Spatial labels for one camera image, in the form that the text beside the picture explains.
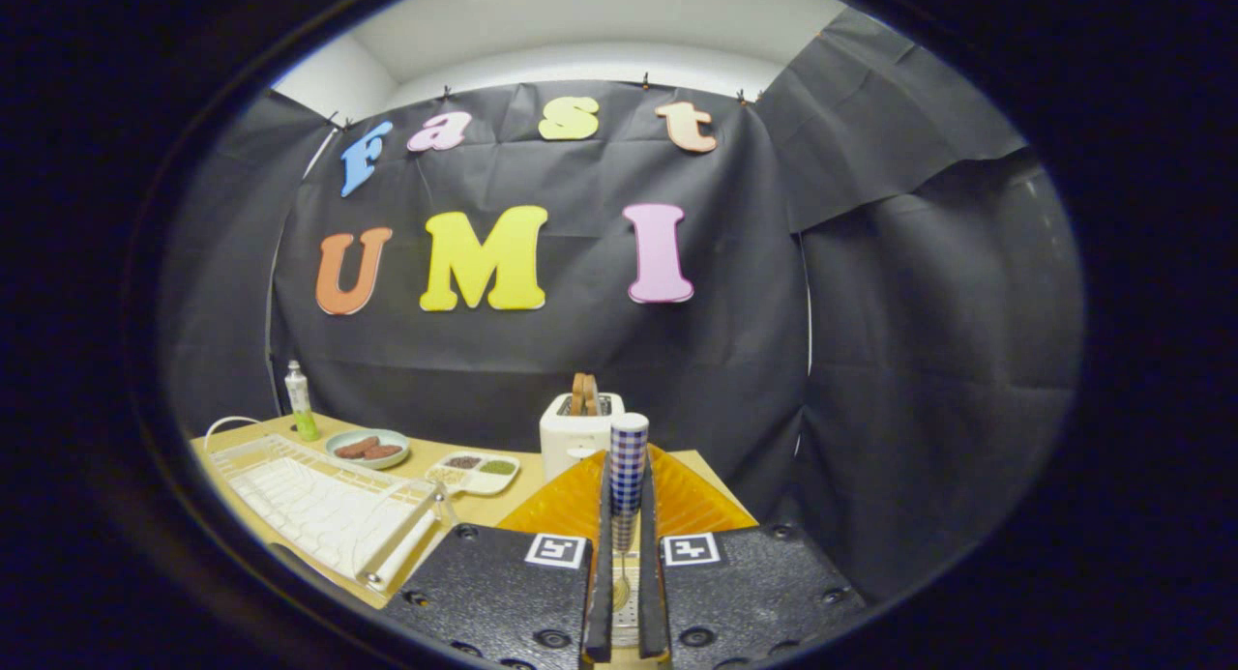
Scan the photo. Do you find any pale green plate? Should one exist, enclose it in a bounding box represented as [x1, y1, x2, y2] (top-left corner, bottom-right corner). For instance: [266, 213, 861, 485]
[325, 428, 411, 471]

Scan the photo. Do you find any cream toaster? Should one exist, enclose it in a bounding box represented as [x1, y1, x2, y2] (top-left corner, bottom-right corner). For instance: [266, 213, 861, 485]
[539, 392, 627, 482]

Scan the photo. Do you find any white and green tube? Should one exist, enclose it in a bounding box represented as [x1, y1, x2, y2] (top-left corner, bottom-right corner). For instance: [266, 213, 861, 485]
[284, 361, 320, 442]

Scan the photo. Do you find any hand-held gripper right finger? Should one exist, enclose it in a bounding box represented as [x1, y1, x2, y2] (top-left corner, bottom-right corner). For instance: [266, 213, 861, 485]
[638, 445, 867, 670]

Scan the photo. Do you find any white wire dish rack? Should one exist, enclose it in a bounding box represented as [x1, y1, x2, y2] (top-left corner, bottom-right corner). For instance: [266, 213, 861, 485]
[203, 416, 458, 594]

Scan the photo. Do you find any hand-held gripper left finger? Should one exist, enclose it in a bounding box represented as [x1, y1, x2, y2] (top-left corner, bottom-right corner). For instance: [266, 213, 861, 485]
[382, 445, 615, 670]

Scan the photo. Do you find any white divided bean dish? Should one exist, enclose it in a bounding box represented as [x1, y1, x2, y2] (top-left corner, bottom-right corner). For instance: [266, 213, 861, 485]
[427, 451, 521, 497]

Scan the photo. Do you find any blue checkered handle spoon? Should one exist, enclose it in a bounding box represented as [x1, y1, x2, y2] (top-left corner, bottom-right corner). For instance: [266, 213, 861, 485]
[609, 412, 650, 613]

